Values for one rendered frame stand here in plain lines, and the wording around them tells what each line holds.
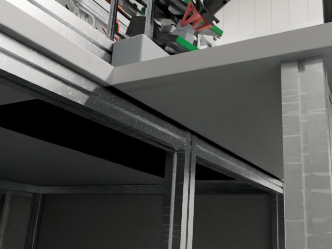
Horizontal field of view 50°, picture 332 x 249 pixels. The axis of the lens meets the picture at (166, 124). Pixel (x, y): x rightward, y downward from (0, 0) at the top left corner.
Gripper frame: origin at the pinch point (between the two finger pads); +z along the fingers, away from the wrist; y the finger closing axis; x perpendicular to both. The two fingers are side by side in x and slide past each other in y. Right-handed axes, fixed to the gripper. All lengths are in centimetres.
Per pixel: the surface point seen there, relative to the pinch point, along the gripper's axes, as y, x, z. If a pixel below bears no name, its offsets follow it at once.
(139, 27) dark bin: 3.9, -11.3, 14.2
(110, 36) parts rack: 9.1, -12.2, 23.3
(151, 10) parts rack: 7.0, -9.4, 5.8
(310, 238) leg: 44, 79, -16
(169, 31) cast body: -0.2, -4.0, 6.1
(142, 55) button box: 42, 41, -4
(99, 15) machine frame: -54, -120, 69
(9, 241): -43, -5, 179
